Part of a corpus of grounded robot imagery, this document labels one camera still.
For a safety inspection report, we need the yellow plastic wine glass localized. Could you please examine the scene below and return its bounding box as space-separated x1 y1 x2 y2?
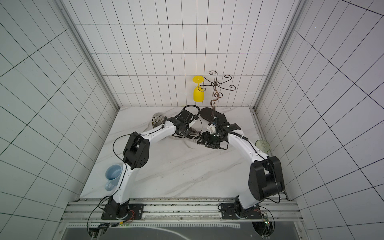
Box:
193 76 205 103

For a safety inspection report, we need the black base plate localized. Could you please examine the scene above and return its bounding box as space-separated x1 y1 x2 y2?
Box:
218 203 262 220
101 204 145 221

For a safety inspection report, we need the black white sneaker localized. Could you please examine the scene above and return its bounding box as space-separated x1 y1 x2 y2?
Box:
151 113 167 129
171 128 201 149

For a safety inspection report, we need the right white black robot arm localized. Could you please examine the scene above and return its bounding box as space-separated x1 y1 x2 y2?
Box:
198 114 285 210

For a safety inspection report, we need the green transparent plastic cup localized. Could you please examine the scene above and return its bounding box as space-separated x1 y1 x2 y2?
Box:
255 139 271 153

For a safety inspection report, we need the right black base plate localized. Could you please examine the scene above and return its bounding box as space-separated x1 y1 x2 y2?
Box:
218 203 262 220

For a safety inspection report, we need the aluminium rail frame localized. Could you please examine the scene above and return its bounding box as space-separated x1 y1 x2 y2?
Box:
62 194 304 228

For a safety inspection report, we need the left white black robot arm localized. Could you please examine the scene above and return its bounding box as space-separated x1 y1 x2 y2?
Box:
112 105 201 206

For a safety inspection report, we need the light blue ceramic mug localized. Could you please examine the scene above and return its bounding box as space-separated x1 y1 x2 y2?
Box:
105 164 123 192

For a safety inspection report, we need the black metal glass rack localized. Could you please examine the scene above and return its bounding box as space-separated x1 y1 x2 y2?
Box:
201 70 237 122

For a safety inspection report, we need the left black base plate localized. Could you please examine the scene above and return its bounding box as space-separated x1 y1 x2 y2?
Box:
101 204 145 221

